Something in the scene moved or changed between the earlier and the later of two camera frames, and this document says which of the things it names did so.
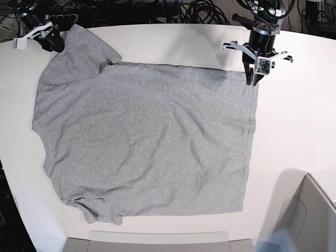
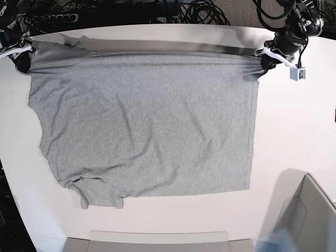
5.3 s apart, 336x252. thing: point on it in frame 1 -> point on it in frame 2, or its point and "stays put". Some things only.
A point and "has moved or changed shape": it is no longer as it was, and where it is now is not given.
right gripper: [261, 43] -> [285, 45]
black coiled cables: [201, 11] stays put
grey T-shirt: [123, 138] has moved or changed shape
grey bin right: [299, 208] stays put
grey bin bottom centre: [172, 241] stays put
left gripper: [39, 27] -> [17, 49]
